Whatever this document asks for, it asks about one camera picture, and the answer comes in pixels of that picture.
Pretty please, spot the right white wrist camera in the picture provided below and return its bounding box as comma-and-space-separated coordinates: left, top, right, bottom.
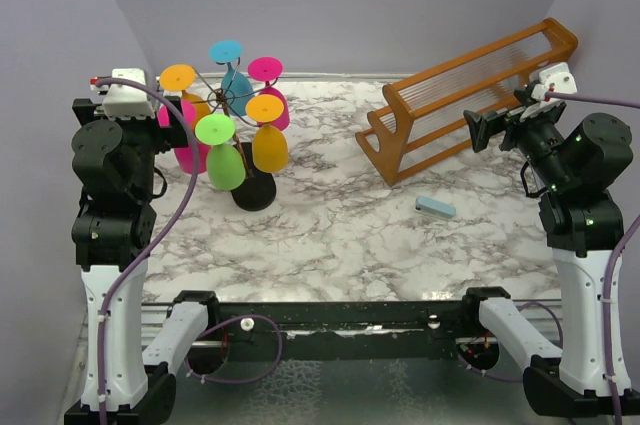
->
514, 62, 577, 122

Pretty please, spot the yellow wine glass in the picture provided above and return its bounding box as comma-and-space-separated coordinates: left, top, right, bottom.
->
159, 64, 211, 126
246, 94, 289, 173

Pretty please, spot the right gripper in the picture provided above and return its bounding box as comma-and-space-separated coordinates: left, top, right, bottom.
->
466, 87, 575, 189

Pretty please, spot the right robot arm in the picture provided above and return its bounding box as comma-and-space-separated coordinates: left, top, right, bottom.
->
459, 103, 639, 423

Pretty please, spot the black base frame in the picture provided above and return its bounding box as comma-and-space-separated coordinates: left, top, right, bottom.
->
194, 299, 488, 362

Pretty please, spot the metal wine glass rack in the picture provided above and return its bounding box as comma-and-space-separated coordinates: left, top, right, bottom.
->
196, 72, 276, 212

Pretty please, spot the blue wine glass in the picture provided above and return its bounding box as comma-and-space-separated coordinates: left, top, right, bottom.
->
209, 40, 254, 115

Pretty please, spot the pink wine glass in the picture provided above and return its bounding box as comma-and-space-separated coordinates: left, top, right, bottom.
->
157, 94, 210, 174
247, 56, 290, 131

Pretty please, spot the green wine glass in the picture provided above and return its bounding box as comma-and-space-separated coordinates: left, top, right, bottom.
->
195, 114, 246, 191

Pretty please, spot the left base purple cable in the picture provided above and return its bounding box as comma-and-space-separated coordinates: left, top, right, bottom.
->
182, 314, 284, 386

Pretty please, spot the light blue eraser block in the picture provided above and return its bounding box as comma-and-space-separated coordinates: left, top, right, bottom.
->
415, 196, 456, 219

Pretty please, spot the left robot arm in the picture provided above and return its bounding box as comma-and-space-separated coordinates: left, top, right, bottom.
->
64, 99, 221, 424

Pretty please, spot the wooden dish rack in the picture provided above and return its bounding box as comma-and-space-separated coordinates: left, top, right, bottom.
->
355, 18, 579, 186

